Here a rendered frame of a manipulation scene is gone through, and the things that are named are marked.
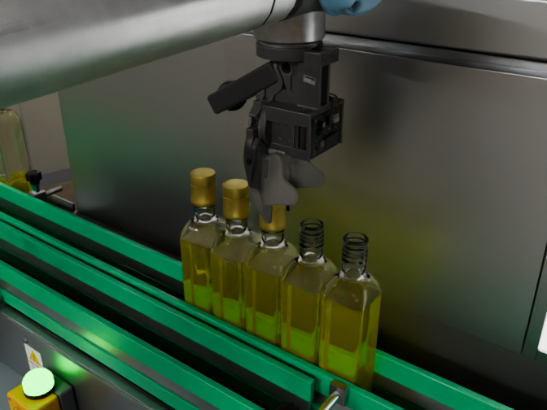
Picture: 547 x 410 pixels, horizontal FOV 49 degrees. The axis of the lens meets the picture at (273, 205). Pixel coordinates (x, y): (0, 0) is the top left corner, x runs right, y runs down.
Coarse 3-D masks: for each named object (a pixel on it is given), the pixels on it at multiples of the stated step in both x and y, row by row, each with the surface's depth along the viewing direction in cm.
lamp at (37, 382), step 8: (40, 368) 91; (24, 376) 89; (32, 376) 88; (40, 376) 88; (48, 376) 89; (24, 384) 88; (32, 384) 87; (40, 384) 88; (48, 384) 88; (24, 392) 88; (32, 392) 88; (40, 392) 88; (48, 392) 89
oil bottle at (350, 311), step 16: (336, 272) 71; (368, 272) 71; (336, 288) 69; (352, 288) 68; (368, 288) 68; (336, 304) 69; (352, 304) 68; (368, 304) 68; (336, 320) 70; (352, 320) 69; (368, 320) 70; (320, 336) 73; (336, 336) 71; (352, 336) 70; (368, 336) 71; (320, 352) 74; (336, 352) 72; (352, 352) 70; (368, 352) 73; (336, 368) 73; (352, 368) 71; (368, 368) 74; (368, 384) 76
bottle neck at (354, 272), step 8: (352, 232) 69; (344, 240) 67; (352, 240) 69; (360, 240) 68; (368, 240) 67; (344, 248) 67; (352, 248) 67; (360, 248) 67; (344, 256) 68; (352, 256) 67; (360, 256) 67; (344, 264) 68; (352, 264) 67; (360, 264) 67; (344, 272) 69; (352, 272) 68; (360, 272) 68; (352, 280) 68
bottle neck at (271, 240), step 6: (264, 234) 74; (270, 234) 74; (276, 234) 74; (282, 234) 75; (264, 240) 75; (270, 240) 74; (276, 240) 74; (282, 240) 75; (270, 246) 75; (276, 246) 75
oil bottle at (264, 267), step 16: (256, 256) 75; (272, 256) 74; (288, 256) 75; (256, 272) 76; (272, 272) 74; (256, 288) 77; (272, 288) 75; (256, 304) 78; (272, 304) 76; (256, 320) 79; (272, 320) 77; (256, 336) 80; (272, 336) 78
